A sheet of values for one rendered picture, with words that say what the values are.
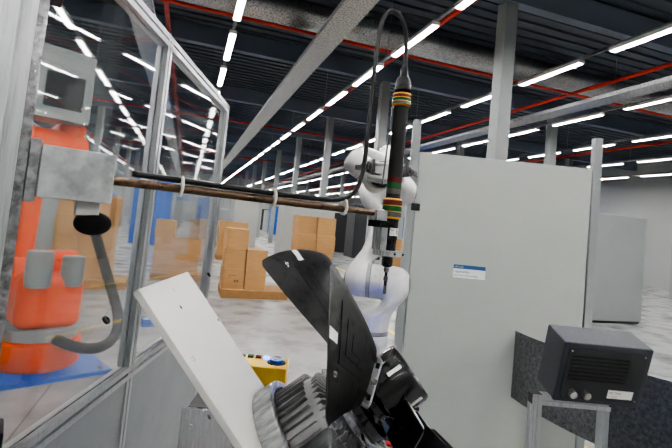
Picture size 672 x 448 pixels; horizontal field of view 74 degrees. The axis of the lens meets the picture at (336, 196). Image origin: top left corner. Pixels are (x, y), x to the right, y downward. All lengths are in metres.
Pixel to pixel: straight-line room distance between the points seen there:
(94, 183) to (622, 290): 11.01
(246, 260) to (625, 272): 7.83
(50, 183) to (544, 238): 2.80
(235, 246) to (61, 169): 7.73
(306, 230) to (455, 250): 6.35
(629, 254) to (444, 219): 8.75
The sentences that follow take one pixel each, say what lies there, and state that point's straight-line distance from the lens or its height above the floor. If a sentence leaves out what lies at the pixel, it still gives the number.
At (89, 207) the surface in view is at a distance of 0.73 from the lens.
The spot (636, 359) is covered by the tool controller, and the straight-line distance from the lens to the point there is 1.62.
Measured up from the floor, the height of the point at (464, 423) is 0.37.
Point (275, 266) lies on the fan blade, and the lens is 0.97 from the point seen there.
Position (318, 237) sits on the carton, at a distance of 9.09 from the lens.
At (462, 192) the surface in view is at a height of 1.77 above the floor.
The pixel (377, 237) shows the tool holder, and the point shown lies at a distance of 0.99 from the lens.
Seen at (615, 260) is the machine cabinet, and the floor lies 1.30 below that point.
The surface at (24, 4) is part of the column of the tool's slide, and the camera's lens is 0.75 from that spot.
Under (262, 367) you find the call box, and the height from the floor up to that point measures 1.07.
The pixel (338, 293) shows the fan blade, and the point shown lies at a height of 1.39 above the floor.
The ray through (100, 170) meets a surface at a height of 1.54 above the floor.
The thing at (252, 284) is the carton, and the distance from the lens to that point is 8.51.
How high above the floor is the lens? 1.50
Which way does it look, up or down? 3 degrees up
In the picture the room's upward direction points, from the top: 6 degrees clockwise
